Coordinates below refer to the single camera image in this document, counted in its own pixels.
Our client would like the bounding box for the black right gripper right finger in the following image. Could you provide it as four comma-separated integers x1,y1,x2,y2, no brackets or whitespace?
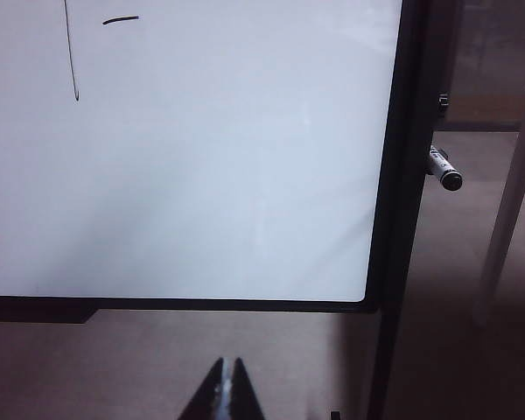
227,356,267,420

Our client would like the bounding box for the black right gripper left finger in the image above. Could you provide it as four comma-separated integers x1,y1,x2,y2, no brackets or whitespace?
177,356,228,420

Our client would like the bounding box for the black and white marker pen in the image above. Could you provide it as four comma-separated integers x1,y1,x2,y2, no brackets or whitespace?
424,143,464,193

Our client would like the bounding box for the black whiteboard pen tray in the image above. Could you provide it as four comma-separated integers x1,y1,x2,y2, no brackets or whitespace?
0,308,98,325

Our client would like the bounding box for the white whiteboard with black frame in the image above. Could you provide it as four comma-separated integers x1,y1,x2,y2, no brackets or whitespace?
0,0,424,314

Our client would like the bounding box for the black whiteboard stand post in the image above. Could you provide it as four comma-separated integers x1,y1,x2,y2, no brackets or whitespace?
375,0,465,420

